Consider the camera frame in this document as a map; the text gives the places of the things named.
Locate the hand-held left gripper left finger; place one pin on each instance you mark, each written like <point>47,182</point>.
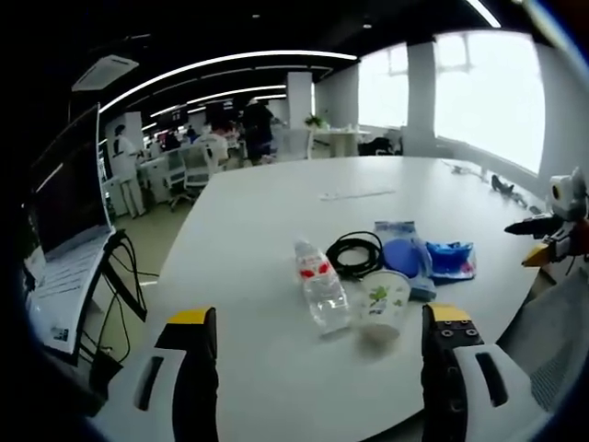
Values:
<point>184,391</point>

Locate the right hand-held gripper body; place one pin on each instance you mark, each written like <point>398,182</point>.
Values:
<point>570,198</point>

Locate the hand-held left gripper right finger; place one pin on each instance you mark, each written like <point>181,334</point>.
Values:
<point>460,391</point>

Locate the blue plastic packet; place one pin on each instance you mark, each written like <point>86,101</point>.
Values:
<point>451,260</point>

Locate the white paper cup green print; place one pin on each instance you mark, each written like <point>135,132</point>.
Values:
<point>379,299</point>

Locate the blue round lid packet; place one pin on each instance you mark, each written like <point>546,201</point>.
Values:
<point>405,255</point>

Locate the clear plastic water bottle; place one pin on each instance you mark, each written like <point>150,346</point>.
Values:
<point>319,285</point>

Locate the small black object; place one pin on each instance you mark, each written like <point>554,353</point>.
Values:
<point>501,185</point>

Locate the grey mesh chair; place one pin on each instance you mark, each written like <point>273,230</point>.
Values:
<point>552,331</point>

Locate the white strip on table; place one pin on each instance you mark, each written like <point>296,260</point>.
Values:
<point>356,193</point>

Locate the white laptop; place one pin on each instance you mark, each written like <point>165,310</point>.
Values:
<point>69,230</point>

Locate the round white side table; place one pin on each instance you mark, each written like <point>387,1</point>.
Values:
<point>343,138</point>

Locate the white office chair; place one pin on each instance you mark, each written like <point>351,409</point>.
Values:
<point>198,166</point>
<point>176,177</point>

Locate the green potted plant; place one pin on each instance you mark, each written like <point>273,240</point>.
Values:
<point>314,121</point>

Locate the ceiling air conditioner unit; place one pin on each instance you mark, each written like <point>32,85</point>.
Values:
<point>105,73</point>

